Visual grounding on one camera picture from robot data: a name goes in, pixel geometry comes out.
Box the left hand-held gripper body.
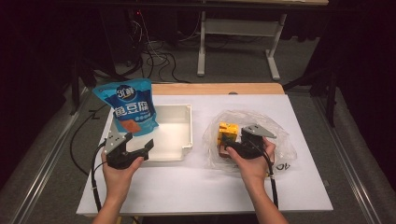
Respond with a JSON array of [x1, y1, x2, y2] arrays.
[[103, 126, 148, 171]]

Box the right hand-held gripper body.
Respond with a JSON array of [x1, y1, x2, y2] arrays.
[[232, 123, 277, 161]]

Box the brown cookie box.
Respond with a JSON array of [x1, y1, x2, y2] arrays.
[[218, 145, 233, 159]]

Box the yellow drink carton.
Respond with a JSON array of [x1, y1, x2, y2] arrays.
[[217, 121, 240, 147]]

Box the white plastic tray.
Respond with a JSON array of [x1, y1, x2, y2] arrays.
[[106, 103, 194, 162]]

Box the clear smiley plastic bag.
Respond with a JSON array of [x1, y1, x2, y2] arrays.
[[201, 108, 298, 174]]

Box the blue snack packet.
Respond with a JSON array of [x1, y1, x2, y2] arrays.
[[92, 77, 160, 137]]

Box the person's right hand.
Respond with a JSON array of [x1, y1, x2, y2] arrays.
[[225, 138, 276, 188]]

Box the person's left hand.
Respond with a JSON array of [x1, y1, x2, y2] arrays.
[[101, 152, 146, 200]]

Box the dark metal stand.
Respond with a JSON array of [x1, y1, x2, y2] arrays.
[[283, 66, 340, 129], [68, 57, 98, 117]]

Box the white-framed desk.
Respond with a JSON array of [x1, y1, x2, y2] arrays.
[[196, 0, 330, 82]]

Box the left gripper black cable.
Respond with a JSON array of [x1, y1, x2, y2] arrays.
[[91, 140, 107, 213]]

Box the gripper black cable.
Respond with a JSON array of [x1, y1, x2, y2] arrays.
[[91, 140, 107, 213], [248, 139, 280, 209]]

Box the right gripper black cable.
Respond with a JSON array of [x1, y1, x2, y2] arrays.
[[248, 139, 280, 209]]

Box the black floor cable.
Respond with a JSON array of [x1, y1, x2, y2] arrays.
[[69, 105, 108, 175]]

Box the metal floor rail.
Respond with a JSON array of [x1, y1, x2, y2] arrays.
[[314, 96, 386, 224], [7, 87, 94, 224]]

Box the tangle of floor cables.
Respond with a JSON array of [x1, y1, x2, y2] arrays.
[[124, 8, 191, 84]]

